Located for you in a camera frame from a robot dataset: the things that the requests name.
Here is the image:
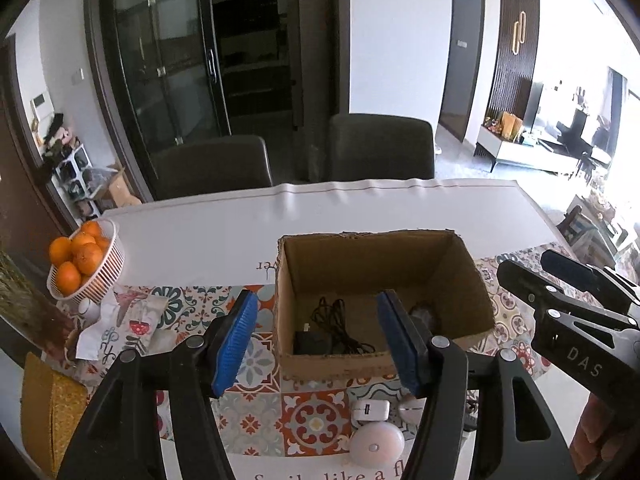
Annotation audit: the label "pale silver oval case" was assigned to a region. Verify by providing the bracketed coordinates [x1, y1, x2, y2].
[348, 422, 406, 471]

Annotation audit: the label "cardboard box on floor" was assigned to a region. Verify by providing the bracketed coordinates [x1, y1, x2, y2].
[94, 162, 144, 209]

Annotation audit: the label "pile of oranges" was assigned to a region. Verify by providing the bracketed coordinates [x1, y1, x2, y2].
[48, 221, 111, 297]

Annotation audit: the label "dark glass sliding door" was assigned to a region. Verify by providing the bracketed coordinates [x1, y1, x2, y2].
[84, 0, 306, 202]

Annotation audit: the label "white cube shelf rack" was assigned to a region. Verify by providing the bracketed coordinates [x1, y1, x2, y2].
[51, 144, 97, 223]

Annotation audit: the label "brown wooden door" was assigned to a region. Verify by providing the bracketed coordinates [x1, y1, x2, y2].
[0, 35, 68, 273]

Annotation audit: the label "dark grey room door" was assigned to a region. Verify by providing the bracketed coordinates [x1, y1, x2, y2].
[439, 0, 487, 143]

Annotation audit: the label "black television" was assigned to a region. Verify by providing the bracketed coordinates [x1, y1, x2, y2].
[524, 81, 547, 130]

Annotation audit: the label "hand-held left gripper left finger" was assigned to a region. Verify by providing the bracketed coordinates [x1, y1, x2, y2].
[56, 289, 260, 480]

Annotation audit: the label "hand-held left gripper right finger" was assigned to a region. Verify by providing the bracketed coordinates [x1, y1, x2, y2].
[376, 289, 573, 480]

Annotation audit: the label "black charger with cable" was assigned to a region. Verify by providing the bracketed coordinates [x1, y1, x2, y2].
[292, 297, 377, 357]

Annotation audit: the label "gold cabinet handles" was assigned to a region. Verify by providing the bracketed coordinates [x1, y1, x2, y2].
[512, 10, 529, 56]

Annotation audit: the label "yellow textured box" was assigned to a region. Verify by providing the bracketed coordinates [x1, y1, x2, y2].
[20, 352, 89, 478]

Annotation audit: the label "person's right hand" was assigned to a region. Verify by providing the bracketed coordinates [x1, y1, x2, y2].
[569, 394, 640, 480]

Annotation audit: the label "white printed table cover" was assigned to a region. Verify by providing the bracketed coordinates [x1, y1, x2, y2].
[99, 178, 566, 480]

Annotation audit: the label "yellow paper bag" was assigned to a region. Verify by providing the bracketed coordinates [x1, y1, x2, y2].
[501, 112, 524, 142]

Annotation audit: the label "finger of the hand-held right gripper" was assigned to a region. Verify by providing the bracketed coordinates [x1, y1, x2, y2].
[541, 248, 640, 315]
[496, 258, 632, 332]

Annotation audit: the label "dark bags pile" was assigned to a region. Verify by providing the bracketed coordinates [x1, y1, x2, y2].
[41, 112, 80, 162]

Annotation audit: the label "dried plant bunch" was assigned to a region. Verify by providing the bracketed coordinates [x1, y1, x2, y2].
[0, 250, 61, 333]

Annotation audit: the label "cardboard box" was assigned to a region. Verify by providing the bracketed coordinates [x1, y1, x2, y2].
[272, 229, 497, 381]
[94, 162, 144, 209]

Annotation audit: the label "white low console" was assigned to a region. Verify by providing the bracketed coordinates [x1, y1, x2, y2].
[474, 125, 591, 177]

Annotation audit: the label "patterned fabric tissue cover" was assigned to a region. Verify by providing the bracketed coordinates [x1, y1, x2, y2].
[75, 291, 169, 362]

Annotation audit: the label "white slatted fruit basket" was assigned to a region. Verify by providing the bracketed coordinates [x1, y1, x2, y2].
[46, 218, 126, 304]

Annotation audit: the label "dark grey dining chair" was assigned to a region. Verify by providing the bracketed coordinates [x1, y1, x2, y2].
[150, 135, 273, 202]
[327, 114, 436, 182]

